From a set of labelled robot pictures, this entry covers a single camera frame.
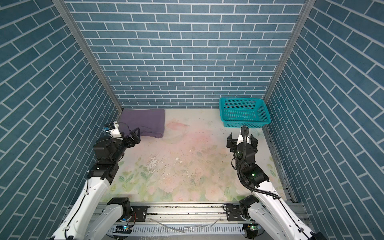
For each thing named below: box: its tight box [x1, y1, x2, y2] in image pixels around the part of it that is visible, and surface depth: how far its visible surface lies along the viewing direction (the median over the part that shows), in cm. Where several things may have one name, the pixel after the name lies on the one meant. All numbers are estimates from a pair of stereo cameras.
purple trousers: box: [118, 108, 165, 139], surface depth 117 cm
